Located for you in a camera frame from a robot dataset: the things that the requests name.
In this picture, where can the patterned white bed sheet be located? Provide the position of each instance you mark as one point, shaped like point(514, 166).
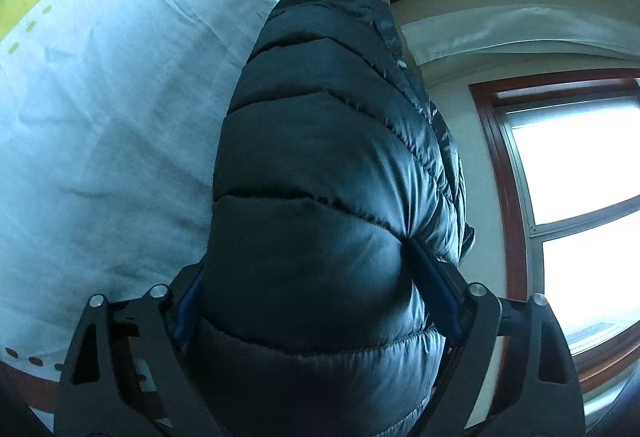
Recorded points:
point(110, 118)

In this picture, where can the curtain at right window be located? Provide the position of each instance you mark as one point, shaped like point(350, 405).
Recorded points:
point(526, 29)

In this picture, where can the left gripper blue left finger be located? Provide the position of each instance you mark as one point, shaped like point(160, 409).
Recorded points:
point(124, 375)

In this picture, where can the black quilted puffer jacket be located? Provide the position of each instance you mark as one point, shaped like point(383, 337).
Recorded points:
point(331, 157)

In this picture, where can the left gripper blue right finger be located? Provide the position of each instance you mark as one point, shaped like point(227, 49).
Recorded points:
point(542, 394)

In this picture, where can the right window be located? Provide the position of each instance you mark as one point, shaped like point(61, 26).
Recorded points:
point(565, 151)

